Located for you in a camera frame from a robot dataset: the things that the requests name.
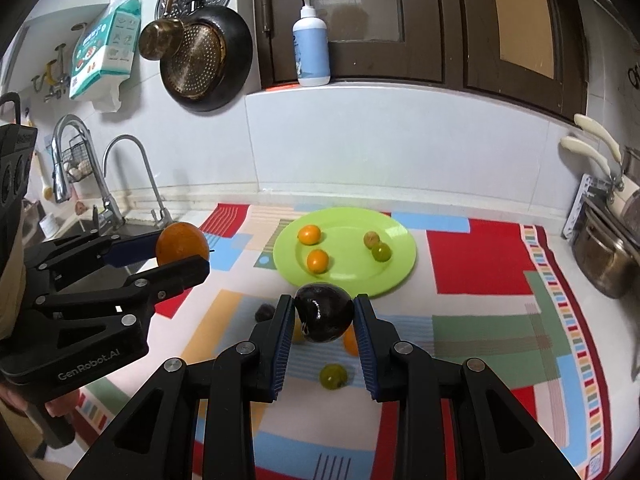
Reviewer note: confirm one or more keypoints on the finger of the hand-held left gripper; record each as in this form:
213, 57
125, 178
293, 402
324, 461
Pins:
130, 250
170, 275

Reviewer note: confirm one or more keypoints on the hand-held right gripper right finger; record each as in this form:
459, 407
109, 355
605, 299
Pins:
367, 350

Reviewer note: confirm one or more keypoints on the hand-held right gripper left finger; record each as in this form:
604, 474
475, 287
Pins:
280, 350

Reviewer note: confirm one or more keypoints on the orange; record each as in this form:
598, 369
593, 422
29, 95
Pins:
317, 260
351, 342
182, 242
309, 234

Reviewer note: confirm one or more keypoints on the dark purple plum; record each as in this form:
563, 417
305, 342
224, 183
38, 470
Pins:
322, 312
263, 313

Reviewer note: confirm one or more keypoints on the green plate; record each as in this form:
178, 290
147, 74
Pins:
345, 265

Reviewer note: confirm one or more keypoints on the green plum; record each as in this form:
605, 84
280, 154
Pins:
333, 377
381, 252

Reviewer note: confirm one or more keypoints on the yellow plum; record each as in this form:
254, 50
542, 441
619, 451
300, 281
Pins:
370, 238

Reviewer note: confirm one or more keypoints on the person's left hand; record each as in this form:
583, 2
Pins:
62, 405

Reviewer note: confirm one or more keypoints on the steel kitchen sink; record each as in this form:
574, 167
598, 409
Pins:
80, 227

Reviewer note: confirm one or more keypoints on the slim gooseneck faucet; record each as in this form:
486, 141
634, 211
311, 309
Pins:
145, 165

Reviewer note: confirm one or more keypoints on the chrome pull-down faucet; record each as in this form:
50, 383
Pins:
60, 160

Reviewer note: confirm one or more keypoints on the colourful patchwork cloth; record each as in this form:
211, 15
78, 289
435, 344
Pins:
480, 260

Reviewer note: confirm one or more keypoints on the golden perforated strainer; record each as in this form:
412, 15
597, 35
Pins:
195, 60

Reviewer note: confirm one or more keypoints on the green tissue pack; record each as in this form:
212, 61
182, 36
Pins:
102, 47

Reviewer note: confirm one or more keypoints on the small brass saucepan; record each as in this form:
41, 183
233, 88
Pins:
160, 37

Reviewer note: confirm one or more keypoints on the black frying pan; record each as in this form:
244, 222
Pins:
235, 55

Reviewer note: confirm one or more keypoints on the steel dish rack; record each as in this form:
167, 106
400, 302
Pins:
577, 207

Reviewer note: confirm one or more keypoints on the large steel pot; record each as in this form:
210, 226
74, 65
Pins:
605, 260

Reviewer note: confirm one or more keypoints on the white pump soap bottle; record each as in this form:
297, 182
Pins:
311, 50

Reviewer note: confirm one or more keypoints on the dark door with frosted pane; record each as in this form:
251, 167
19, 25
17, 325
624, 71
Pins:
350, 10

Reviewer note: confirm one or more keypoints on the dark door with tan pane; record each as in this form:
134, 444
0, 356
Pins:
525, 20

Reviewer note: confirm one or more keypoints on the black scissors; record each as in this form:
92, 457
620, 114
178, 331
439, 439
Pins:
635, 75

